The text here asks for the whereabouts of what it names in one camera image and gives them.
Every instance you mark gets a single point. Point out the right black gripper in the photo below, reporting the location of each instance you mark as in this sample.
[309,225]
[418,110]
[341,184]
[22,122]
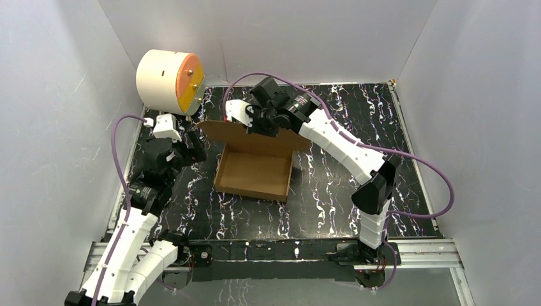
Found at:
[253,111]

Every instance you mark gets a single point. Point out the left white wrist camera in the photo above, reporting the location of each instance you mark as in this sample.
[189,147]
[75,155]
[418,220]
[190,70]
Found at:
[164,126]

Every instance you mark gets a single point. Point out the white cylindrical drum orange face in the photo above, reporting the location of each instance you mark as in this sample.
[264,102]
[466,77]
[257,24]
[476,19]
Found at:
[171,82]

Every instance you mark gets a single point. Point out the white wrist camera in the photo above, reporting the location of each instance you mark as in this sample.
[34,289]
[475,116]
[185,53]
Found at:
[235,111]
[164,126]

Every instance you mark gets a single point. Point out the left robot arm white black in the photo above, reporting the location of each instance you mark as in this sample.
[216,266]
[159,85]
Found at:
[120,278]

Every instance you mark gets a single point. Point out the brown cardboard box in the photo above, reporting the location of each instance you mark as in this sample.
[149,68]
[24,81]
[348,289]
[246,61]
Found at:
[254,165]

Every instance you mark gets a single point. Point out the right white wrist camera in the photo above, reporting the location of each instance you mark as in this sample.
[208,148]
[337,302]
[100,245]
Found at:
[235,111]

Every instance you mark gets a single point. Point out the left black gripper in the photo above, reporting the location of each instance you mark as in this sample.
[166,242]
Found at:
[193,141]

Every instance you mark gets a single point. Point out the aluminium frame rail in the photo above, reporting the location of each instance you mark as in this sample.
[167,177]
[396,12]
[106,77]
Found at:
[321,258]

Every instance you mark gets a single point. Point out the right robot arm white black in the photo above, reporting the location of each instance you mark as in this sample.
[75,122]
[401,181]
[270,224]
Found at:
[309,117]

